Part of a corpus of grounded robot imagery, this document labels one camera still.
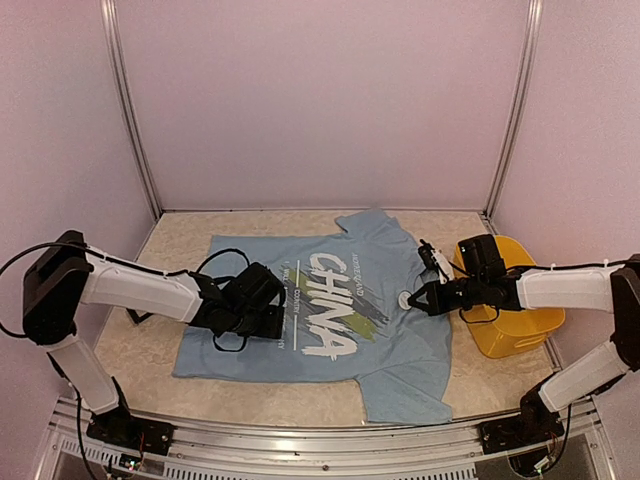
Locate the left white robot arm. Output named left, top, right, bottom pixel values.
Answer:
left=2, top=230, right=286, bottom=445

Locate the yellow plastic basket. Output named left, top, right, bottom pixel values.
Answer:
left=462, top=235, right=566, bottom=359

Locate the left aluminium frame post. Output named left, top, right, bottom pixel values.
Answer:
left=100, top=0, right=164, bottom=222

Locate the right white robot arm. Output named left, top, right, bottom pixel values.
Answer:
left=405, top=234, right=639, bottom=444

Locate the blue brooch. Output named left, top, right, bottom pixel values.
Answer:
left=398, top=291, right=411, bottom=310

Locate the black brooch case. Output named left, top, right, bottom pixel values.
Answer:
left=126, top=309, right=152, bottom=325

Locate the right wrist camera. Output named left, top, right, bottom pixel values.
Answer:
left=418, top=239, right=455, bottom=284

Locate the light blue printed t-shirt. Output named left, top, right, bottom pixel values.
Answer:
left=173, top=210, right=452, bottom=425

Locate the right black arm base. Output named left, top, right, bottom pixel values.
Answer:
left=478, top=390, right=566, bottom=455

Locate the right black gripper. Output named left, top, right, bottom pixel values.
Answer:
left=409, top=273, right=487, bottom=316

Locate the right aluminium frame post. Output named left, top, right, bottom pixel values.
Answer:
left=482, top=0, right=544, bottom=228

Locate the aluminium frame post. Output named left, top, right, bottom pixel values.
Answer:
left=482, top=0, right=544, bottom=228
left=100, top=0, right=164, bottom=222

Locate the front aluminium rail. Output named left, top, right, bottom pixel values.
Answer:
left=34, top=398, right=616, bottom=479

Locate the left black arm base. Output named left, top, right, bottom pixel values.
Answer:
left=87, top=378, right=175, bottom=456

